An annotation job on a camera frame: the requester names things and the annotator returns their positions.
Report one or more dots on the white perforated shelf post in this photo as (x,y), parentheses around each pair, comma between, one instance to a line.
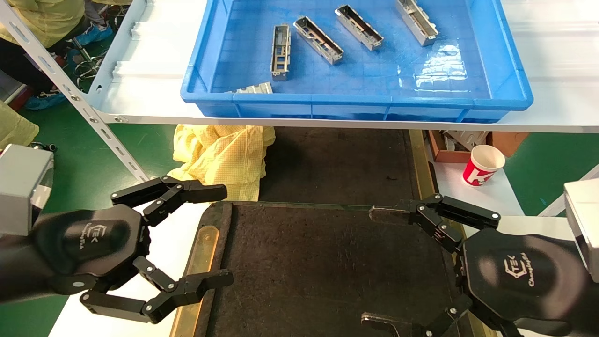
(568,194)
(61,79)

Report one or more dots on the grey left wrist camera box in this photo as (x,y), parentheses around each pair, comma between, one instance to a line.
(21,187)

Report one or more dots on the blue shoe cover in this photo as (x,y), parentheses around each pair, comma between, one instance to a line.
(93,35)
(44,100)

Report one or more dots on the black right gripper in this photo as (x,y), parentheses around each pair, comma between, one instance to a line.
(524,281)

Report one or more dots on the person in yellow coat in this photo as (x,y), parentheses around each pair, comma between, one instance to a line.
(14,128)
(47,18)

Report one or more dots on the chrome office chair base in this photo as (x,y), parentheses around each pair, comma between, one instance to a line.
(89,58)

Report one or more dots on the red white paper cup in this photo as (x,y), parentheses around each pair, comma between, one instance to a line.
(482,171)

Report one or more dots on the brown cardboard box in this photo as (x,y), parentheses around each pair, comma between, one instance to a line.
(507,140)

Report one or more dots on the white metal shelf board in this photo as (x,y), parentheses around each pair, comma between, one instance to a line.
(154,84)

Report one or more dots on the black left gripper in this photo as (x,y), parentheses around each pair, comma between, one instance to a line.
(84,243)

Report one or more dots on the dark grey metal bracket part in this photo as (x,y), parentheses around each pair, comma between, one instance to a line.
(281,70)

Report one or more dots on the blue plastic bin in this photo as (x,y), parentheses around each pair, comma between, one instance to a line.
(374,79)

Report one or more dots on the crumpled yellow garment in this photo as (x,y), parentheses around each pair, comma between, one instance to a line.
(220,154)

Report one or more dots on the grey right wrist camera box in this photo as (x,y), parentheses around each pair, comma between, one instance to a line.
(585,224)

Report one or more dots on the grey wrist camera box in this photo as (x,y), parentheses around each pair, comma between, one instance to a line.
(585,224)
(21,187)

